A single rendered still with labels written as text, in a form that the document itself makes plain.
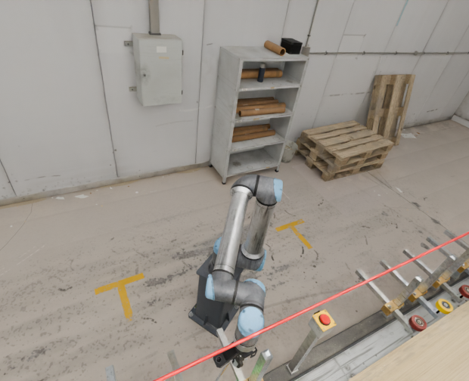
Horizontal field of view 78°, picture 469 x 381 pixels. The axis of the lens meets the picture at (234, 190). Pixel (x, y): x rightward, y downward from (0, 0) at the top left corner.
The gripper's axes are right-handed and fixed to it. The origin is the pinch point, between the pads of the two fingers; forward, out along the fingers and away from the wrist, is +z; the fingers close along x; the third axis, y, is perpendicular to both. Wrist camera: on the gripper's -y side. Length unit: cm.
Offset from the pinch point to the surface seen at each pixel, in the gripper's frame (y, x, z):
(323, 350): 56, -8, 26
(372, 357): 85, -21, 34
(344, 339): 71, -8, 26
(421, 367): 84, -37, 6
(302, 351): 31.9, -8.3, 1.3
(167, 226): 22, 173, 96
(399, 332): 113, -18, 34
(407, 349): 84, -29, 6
